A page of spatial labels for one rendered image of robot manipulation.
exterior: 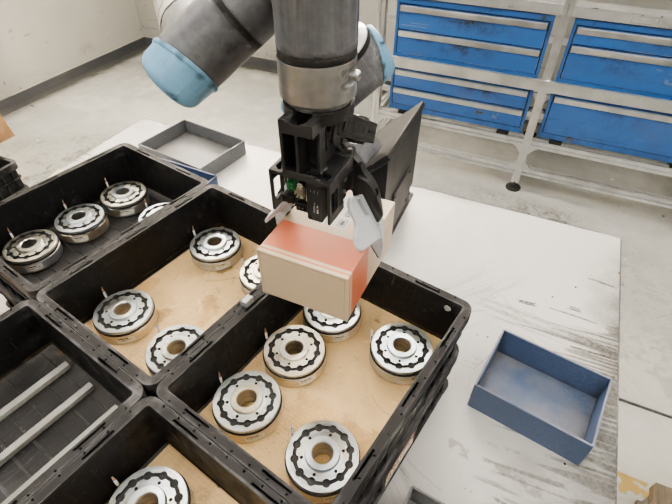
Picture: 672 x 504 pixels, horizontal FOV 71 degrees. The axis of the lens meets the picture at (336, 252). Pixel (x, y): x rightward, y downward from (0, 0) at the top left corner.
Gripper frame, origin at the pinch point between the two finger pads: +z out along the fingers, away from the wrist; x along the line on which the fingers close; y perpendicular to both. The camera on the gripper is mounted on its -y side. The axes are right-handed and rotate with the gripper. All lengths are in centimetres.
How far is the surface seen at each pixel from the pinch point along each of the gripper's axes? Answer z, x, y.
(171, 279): 26.7, -36.6, -3.0
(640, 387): 110, 81, -86
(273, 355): 23.9, -7.9, 5.6
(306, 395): 26.7, -0.6, 8.4
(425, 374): 16.7, 16.1, 3.5
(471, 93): 63, -14, -195
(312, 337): 23.9, -3.7, -0.2
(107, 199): 24, -64, -15
